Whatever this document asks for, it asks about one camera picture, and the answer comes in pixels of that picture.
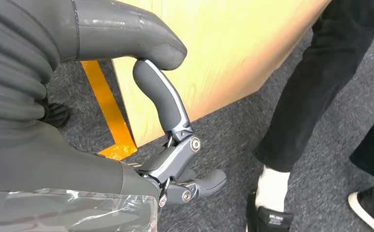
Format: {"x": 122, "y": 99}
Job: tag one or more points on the person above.
{"x": 315, "y": 83}

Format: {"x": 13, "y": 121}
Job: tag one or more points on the orange floor tape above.
{"x": 109, "y": 112}

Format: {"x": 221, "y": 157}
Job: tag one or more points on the light wooden desk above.
{"x": 225, "y": 44}

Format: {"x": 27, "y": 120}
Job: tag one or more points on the black ribbed boot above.
{"x": 57, "y": 115}

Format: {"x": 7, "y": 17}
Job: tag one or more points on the black shoe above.
{"x": 368, "y": 209}
{"x": 270, "y": 221}

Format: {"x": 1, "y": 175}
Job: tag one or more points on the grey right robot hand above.
{"x": 116, "y": 28}

